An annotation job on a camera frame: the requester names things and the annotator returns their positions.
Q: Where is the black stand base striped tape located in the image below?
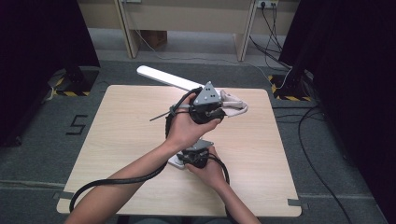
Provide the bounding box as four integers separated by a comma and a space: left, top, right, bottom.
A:
46, 66, 100, 97
268, 68, 314, 103

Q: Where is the beige office desk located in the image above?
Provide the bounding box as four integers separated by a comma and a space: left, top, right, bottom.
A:
78, 0, 302, 63

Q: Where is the black looped floor cable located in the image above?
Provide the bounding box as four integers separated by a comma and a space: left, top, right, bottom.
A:
273, 105, 325, 123

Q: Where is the white desk lamp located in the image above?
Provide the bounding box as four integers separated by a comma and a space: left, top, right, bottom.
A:
136, 64, 225, 171

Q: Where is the white power socket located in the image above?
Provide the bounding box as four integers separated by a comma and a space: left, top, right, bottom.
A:
256, 0, 279, 9

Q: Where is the black cable tie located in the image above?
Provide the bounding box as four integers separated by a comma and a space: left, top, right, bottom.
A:
148, 106, 176, 122

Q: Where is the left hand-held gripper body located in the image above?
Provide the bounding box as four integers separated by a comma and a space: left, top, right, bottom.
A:
189, 81, 222, 125

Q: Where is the black hanging cable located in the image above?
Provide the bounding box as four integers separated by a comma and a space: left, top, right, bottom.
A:
260, 6, 284, 52
248, 6, 293, 71

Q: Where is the person's right hand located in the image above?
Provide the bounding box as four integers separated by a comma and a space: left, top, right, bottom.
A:
186, 145, 230, 189

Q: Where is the long black floor cable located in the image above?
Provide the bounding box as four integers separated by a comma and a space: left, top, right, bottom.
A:
297, 105, 354, 224

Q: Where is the person's left hand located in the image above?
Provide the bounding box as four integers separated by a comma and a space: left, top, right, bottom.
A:
164, 92, 222, 151

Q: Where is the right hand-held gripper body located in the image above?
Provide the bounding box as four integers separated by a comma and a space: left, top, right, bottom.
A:
183, 139, 215, 170

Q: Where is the grey tape strip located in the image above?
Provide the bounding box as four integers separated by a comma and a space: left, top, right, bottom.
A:
52, 190, 76, 201
287, 199, 310, 210

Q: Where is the beige waffle cloth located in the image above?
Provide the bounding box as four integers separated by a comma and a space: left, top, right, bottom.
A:
218, 89, 249, 119

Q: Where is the brown cardboard box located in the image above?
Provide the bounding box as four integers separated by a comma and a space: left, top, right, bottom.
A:
139, 30, 168, 50

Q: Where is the black curtain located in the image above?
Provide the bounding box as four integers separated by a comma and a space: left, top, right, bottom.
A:
278, 0, 396, 224
0, 0, 102, 147

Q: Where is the short white cable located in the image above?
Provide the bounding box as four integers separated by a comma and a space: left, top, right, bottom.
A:
275, 66, 294, 91

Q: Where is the right hand-held gripper black cable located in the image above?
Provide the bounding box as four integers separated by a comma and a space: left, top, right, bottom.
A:
207, 153, 232, 187

